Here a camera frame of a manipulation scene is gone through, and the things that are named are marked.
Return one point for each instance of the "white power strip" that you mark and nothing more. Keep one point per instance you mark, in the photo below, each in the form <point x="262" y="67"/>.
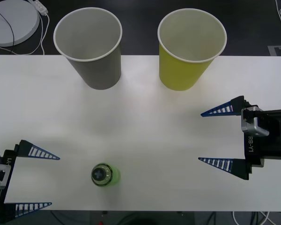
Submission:
<point x="40" y="6"/>

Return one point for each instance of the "white round floor base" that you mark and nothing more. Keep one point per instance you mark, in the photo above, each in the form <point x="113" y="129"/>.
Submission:
<point x="21" y="21"/>

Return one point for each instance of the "green bottle with black cap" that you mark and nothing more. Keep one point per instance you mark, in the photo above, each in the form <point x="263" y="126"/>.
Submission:
<point x="113" y="175"/>

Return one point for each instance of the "grey floor plate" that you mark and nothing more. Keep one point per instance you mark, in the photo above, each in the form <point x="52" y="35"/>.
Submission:
<point x="272" y="50"/>

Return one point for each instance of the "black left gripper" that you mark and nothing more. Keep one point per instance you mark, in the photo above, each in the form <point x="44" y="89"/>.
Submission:
<point x="8" y="168"/>

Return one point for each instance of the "grey plastic waste bin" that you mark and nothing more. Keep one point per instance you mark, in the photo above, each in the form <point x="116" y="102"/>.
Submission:
<point x="100" y="70"/>

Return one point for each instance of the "yellow-green plastic waste bin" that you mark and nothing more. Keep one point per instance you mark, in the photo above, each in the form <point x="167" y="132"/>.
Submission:
<point x="180" y="72"/>

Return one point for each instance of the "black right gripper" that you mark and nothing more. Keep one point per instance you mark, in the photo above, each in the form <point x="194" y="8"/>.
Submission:
<point x="276" y="140"/>

